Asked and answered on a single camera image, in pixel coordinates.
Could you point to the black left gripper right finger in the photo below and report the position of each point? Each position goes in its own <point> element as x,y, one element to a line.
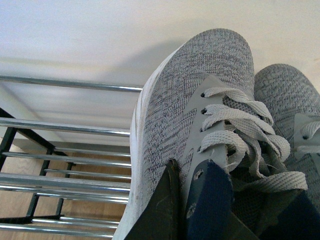
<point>237,230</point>

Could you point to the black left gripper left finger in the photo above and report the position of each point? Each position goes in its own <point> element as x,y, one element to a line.
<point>161,219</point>

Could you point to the grey knit sneaker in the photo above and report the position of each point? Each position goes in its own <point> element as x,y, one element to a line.
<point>294,104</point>
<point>198,108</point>

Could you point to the black metal shoe rack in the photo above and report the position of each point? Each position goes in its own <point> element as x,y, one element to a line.
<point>65,168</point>

